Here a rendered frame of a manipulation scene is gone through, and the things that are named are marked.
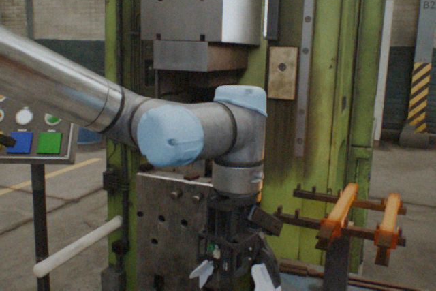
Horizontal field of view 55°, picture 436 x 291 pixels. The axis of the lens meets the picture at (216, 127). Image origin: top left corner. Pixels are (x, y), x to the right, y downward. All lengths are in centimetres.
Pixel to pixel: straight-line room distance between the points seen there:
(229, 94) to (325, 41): 87
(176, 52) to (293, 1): 42
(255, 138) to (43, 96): 28
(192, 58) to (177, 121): 90
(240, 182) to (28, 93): 30
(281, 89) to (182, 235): 59
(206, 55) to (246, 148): 81
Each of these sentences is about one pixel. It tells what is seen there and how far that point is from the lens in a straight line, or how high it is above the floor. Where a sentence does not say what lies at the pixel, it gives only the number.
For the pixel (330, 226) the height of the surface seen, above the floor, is 95.
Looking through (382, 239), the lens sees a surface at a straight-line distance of 97.
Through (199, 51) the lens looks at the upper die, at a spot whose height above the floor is 133.
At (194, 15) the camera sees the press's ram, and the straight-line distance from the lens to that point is 139.
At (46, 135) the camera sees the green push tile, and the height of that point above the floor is 103.
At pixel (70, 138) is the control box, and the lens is 155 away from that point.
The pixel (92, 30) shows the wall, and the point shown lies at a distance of 918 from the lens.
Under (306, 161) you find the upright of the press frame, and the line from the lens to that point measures 146.
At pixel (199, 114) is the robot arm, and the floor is 126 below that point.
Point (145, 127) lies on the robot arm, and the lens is 52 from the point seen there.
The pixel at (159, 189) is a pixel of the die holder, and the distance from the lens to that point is 145.
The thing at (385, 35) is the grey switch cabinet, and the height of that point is 162.
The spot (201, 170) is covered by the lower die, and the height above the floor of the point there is 94.
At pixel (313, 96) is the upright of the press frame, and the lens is 143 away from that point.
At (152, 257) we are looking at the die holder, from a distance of 156.
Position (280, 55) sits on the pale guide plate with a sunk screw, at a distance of 141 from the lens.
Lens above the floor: 134
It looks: 10 degrees down
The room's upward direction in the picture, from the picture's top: 2 degrees clockwise
